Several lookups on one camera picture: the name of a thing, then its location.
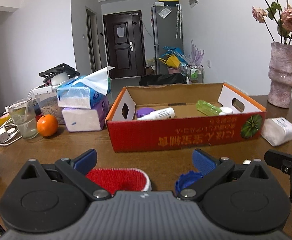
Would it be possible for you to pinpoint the metal trolley with bottles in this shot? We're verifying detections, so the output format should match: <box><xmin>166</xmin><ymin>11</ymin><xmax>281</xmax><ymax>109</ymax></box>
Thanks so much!
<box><xmin>186</xmin><ymin>64</ymin><xmax>205</xmax><ymax>83</ymax></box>

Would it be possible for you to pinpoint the blue plastic bottle cap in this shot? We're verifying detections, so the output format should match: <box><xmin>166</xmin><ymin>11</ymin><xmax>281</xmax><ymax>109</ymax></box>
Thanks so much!
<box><xmin>175</xmin><ymin>171</ymin><xmax>203</xmax><ymax>195</ymax></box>

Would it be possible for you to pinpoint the blue tissue pack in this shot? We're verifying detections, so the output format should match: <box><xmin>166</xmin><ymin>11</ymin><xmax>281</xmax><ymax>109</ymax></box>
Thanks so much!
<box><xmin>56</xmin><ymin>65</ymin><xmax>116</xmax><ymax>110</ymax></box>

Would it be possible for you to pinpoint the black bag on chair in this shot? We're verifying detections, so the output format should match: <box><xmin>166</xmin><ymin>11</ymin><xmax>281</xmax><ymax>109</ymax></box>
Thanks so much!
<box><xmin>139</xmin><ymin>73</ymin><xmax>187</xmax><ymax>86</ymax></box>

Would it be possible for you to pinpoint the purple object in box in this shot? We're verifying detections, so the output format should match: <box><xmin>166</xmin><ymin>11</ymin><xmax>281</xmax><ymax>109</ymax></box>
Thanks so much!
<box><xmin>135</xmin><ymin>107</ymin><xmax>155</xmax><ymax>118</ymax></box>

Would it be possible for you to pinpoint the white spray bottle green label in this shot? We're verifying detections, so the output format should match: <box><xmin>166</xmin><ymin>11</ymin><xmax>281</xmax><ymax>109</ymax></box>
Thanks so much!
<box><xmin>137</xmin><ymin>107</ymin><xmax>175</xmax><ymax>121</ymax></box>

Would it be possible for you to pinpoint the red orange cardboard box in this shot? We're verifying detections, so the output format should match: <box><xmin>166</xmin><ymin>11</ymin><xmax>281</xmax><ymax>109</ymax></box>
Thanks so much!
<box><xmin>105</xmin><ymin>83</ymin><xmax>267</xmax><ymax>152</ymax></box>

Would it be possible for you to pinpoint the grey refrigerator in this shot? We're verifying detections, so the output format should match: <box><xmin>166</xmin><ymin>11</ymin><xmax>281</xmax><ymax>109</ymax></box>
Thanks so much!
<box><xmin>151</xmin><ymin>5</ymin><xmax>183</xmax><ymax>74</ymax></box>

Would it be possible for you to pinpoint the small white tissue packet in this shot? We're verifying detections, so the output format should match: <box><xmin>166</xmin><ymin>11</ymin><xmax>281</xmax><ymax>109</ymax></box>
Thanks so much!
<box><xmin>261</xmin><ymin>117</ymin><xmax>292</xmax><ymax>147</ymax></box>

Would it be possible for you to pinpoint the clear lidded food container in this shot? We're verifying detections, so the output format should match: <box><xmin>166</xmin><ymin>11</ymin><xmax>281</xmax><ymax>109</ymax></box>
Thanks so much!
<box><xmin>33</xmin><ymin>85</ymin><xmax>65</xmax><ymax>125</ymax></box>

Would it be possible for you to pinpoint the clear drinking glass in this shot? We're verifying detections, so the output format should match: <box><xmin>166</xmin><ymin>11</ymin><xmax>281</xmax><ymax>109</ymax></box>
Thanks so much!
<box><xmin>8</xmin><ymin>98</ymin><xmax>38</xmax><ymax>140</ymax></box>

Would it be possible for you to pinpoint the purple white tissue pack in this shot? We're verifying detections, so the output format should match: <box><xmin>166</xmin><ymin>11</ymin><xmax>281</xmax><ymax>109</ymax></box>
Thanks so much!
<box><xmin>62</xmin><ymin>97</ymin><xmax>109</xmax><ymax>132</ymax></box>

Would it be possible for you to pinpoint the red white lint brush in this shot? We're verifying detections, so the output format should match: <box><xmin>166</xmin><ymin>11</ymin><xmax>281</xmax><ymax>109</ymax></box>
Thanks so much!
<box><xmin>86</xmin><ymin>168</ymin><xmax>152</xmax><ymax>195</ymax></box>

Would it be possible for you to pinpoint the green transparent bottle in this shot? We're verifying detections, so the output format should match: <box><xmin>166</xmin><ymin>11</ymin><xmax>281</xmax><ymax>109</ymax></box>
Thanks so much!
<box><xmin>196</xmin><ymin>100</ymin><xmax>222</xmax><ymax>116</ymax></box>

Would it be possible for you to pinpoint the dark brown entrance door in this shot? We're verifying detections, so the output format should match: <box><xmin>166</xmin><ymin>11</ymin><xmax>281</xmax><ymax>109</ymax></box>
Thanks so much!
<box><xmin>103</xmin><ymin>10</ymin><xmax>146</xmax><ymax>79</ymax></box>

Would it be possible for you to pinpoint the orange fruit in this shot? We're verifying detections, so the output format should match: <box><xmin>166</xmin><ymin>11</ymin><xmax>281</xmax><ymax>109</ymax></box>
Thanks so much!
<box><xmin>37</xmin><ymin>114</ymin><xmax>58</xmax><ymax>137</ymax></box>

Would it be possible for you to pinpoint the pink textured ceramic vase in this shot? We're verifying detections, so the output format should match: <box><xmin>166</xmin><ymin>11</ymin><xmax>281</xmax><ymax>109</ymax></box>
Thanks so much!
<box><xmin>268</xmin><ymin>42</ymin><xmax>292</xmax><ymax>109</ymax></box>

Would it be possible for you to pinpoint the white charger with cable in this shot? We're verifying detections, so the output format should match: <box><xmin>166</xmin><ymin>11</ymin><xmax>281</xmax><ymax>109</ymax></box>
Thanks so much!
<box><xmin>0</xmin><ymin>125</ymin><xmax>22</xmax><ymax>147</ymax></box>

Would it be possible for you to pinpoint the black headset on container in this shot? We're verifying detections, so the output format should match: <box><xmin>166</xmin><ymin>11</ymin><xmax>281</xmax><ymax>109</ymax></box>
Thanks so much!
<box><xmin>39</xmin><ymin>63</ymin><xmax>80</xmax><ymax>86</ymax></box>

